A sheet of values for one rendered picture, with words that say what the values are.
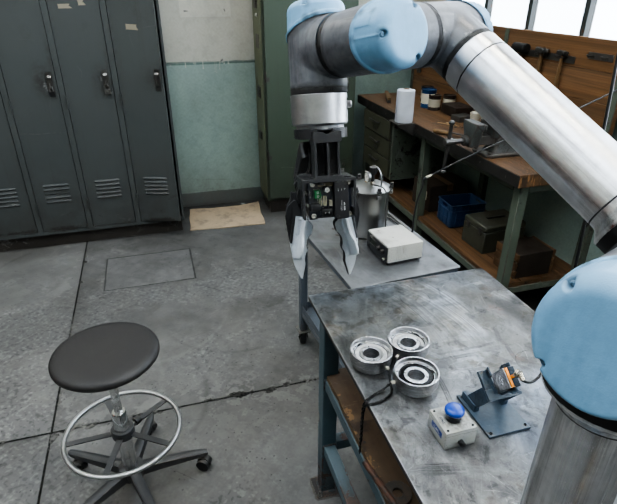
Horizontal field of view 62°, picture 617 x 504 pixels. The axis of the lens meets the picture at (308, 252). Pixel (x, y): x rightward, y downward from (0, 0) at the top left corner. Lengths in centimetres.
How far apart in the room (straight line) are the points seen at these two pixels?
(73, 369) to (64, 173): 223
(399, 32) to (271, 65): 327
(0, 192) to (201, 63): 163
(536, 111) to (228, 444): 185
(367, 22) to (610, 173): 29
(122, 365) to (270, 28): 271
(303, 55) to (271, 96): 320
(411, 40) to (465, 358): 94
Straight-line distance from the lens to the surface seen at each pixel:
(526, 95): 63
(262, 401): 238
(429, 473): 110
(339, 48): 62
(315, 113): 67
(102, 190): 380
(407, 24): 60
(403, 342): 137
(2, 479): 238
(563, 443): 56
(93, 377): 167
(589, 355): 46
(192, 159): 425
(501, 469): 115
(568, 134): 61
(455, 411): 112
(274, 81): 386
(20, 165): 381
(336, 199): 67
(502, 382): 116
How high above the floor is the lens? 164
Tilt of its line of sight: 28 degrees down
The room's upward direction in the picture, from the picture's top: straight up
